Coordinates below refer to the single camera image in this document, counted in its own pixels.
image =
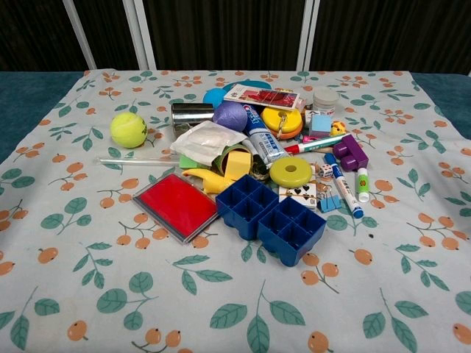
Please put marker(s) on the white metal frame post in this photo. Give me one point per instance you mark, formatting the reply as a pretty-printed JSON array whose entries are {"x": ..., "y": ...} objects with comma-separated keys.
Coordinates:
[
  {"x": 80, "y": 34},
  {"x": 144, "y": 34},
  {"x": 308, "y": 34}
]

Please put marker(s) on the large blue building block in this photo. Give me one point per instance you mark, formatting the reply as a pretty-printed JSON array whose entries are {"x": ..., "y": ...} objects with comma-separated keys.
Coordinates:
[{"x": 270, "y": 218}]

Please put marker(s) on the yellow plastic disc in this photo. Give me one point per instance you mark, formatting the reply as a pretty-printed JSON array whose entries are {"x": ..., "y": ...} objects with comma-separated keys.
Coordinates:
[{"x": 276, "y": 117}]

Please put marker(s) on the clear plastic straw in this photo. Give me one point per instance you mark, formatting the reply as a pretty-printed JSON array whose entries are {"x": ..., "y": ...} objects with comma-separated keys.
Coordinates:
[{"x": 132, "y": 160}]

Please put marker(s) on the purple building block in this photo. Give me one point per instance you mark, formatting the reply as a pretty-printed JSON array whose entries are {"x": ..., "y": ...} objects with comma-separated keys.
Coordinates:
[{"x": 352, "y": 152}]

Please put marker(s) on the green tape roll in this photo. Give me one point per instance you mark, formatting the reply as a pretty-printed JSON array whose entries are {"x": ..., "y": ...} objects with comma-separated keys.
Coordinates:
[{"x": 221, "y": 156}]

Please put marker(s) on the teal plate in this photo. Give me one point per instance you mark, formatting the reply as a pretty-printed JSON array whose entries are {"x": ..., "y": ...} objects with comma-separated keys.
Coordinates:
[{"x": 235, "y": 86}]

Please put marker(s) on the red ink stamp pad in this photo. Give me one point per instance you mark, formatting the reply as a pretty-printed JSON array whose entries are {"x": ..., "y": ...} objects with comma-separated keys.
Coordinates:
[{"x": 176, "y": 206}]

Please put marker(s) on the yellow banana toy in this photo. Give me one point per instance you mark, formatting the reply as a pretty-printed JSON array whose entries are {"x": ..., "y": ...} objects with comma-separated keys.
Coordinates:
[{"x": 212, "y": 179}]

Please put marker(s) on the yellow foam cube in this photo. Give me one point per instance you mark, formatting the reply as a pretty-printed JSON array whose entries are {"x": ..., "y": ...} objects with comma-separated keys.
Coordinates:
[{"x": 238, "y": 163}]

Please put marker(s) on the purple foam ball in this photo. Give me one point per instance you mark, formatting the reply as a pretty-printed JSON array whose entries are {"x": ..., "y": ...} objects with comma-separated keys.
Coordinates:
[{"x": 230, "y": 114}]

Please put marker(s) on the white glue stick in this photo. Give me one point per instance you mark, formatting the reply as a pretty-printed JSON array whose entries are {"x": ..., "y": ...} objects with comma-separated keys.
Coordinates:
[{"x": 362, "y": 184}]

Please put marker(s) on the blue whiteboard marker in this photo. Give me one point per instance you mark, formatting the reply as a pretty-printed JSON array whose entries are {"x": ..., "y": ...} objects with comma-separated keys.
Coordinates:
[{"x": 345, "y": 187}]

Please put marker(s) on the playing cards deck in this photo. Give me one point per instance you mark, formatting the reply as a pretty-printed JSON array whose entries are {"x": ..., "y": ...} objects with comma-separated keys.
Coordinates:
[{"x": 301, "y": 193}]

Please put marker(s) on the blue binder clip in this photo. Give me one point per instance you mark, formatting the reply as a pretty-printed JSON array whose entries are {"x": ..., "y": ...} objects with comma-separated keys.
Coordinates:
[{"x": 328, "y": 203}]

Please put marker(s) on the blue ball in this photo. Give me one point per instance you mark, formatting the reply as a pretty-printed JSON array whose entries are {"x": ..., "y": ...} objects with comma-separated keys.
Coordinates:
[{"x": 213, "y": 98}]

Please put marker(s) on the red and white card packet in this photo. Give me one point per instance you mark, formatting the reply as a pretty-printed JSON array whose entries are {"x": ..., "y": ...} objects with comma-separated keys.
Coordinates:
[{"x": 263, "y": 96}]

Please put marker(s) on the red and green marker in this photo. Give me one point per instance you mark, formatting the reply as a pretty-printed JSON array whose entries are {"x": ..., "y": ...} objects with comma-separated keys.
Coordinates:
[{"x": 312, "y": 144}]

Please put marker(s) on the pink pencil sharpener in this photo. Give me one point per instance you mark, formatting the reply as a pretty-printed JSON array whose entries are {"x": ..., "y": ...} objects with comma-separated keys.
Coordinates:
[{"x": 309, "y": 139}]

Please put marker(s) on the yellow-green tennis ball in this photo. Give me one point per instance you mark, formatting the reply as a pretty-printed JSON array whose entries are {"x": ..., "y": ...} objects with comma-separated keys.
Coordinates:
[{"x": 128, "y": 129}]

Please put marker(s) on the white dice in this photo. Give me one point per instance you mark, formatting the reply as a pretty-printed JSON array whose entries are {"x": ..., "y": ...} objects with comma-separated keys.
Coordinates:
[{"x": 325, "y": 171}]

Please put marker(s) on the floral printed tablecloth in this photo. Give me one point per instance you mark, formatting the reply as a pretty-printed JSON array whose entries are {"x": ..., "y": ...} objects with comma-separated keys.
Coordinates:
[{"x": 110, "y": 279}]

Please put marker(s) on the white toothpaste tube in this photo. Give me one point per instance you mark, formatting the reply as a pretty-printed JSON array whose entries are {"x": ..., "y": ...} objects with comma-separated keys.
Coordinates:
[{"x": 262, "y": 137}]

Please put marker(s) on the green sticky note pad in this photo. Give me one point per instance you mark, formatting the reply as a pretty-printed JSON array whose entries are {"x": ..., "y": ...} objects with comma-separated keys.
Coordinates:
[{"x": 189, "y": 162}]

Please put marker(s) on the white plastic pouch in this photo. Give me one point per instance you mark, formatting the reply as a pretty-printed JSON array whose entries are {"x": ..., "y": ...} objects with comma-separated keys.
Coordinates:
[{"x": 206, "y": 141}]

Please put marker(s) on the orange plastic disc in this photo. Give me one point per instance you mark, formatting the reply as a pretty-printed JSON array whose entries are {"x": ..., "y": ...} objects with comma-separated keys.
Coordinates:
[{"x": 294, "y": 132}]

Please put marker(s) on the shiny metal can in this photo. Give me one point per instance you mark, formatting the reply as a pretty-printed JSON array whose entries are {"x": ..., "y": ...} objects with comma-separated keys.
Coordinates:
[{"x": 190, "y": 116}]

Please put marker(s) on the light blue cube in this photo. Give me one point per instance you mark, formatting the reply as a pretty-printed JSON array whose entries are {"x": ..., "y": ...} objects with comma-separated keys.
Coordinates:
[{"x": 320, "y": 125}]

